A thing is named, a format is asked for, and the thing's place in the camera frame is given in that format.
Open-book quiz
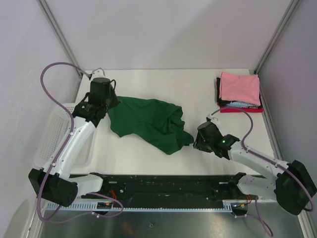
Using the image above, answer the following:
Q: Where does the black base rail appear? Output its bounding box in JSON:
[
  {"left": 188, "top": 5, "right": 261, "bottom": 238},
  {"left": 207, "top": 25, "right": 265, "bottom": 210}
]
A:
[{"left": 81, "top": 171, "right": 260, "bottom": 206}]

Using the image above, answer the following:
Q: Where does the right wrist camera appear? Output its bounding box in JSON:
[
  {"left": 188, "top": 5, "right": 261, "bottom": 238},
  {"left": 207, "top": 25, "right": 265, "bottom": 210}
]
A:
[{"left": 207, "top": 114, "right": 220, "bottom": 125}]

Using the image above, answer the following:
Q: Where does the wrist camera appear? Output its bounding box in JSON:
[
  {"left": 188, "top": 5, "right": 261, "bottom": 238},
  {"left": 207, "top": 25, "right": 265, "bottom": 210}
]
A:
[
  {"left": 90, "top": 67, "right": 106, "bottom": 80},
  {"left": 207, "top": 114, "right": 220, "bottom": 125}
]

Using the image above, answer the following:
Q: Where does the white plastic basket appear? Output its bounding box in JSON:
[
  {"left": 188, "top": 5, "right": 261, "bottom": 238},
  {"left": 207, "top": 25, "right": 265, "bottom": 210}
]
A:
[{"left": 34, "top": 105, "right": 93, "bottom": 169}]

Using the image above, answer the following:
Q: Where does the aluminium frame post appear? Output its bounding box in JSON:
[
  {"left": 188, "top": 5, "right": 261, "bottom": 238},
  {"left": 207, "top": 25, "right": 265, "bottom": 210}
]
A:
[
  {"left": 37, "top": 0, "right": 79, "bottom": 66},
  {"left": 253, "top": 0, "right": 302, "bottom": 74}
]

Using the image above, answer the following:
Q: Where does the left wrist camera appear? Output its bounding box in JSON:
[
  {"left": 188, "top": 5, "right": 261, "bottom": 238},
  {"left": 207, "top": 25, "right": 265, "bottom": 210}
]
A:
[{"left": 90, "top": 67, "right": 106, "bottom": 80}]

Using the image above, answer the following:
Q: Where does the black printed folded t shirt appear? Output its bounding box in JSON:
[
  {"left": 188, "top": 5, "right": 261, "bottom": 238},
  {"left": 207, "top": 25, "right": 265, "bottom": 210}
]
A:
[{"left": 216, "top": 77, "right": 263, "bottom": 112}]

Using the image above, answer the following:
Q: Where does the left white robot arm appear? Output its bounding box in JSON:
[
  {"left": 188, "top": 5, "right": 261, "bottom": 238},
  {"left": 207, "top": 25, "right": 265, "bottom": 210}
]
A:
[{"left": 28, "top": 77, "right": 120, "bottom": 207}]

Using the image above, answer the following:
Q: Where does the red folded t shirt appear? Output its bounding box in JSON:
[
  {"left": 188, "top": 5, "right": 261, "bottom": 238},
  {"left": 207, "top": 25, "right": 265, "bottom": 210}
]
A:
[{"left": 220, "top": 107, "right": 263, "bottom": 113}]

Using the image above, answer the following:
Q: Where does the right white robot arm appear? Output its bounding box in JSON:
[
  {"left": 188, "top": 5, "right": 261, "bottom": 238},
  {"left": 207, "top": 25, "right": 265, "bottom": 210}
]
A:
[{"left": 193, "top": 121, "right": 317, "bottom": 215}]

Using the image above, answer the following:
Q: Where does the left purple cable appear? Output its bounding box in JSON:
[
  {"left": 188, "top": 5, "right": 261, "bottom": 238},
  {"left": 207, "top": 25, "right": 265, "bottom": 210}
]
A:
[{"left": 36, "top": 61, "right": 124, "bottom": 223}]

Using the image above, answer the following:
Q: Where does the green t shirt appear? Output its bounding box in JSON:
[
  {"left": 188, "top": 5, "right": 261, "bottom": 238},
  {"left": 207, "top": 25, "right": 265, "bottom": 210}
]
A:
[{"left": 108, "top": 96, "right": 194, "bottom": 155}]

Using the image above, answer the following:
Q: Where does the left aluminium frame post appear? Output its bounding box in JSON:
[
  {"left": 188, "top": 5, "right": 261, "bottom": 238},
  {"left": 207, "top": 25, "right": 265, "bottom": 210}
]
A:
[{"left": 37, "top": 0, "right": 79, "bottom": 66}]

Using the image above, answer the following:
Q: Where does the grey slotted cable duct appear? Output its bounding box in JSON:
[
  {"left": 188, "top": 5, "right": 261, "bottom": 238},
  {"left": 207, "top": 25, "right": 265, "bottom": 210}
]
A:
[{"left": 60, "top": 200, "right": 249, "bottom": 213}]

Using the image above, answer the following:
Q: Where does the pink folded t shirt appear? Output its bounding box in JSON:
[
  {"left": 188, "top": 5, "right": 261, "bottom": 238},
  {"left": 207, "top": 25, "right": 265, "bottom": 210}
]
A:
[{"left": 219, "top": 72, "right": 261, "bottom": 106}]

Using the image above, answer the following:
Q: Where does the right aluminium frame post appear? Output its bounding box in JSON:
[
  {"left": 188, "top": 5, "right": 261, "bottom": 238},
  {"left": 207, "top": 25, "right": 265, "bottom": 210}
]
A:
[{"left": 253, "top": 0, "right": 302, "bottom": 74}]

